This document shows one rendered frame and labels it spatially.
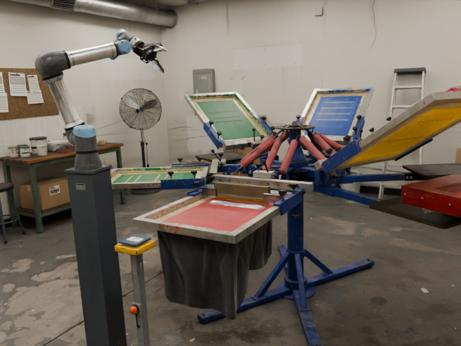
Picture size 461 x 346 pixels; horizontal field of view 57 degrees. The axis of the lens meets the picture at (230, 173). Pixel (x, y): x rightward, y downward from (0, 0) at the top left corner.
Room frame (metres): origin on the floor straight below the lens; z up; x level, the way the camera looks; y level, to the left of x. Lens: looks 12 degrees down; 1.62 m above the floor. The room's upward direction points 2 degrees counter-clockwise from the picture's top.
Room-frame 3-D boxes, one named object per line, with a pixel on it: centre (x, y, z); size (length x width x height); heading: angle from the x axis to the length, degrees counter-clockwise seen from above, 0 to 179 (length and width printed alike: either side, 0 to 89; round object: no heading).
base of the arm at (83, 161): (2.33, 0.79, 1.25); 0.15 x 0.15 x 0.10
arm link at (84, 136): (2.34, 0.80, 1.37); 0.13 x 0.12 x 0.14; 33
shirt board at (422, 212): (2.53, -0.82, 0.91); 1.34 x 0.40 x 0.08; 30
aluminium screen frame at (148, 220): (2.20, 0.04, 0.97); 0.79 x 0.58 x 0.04; 150
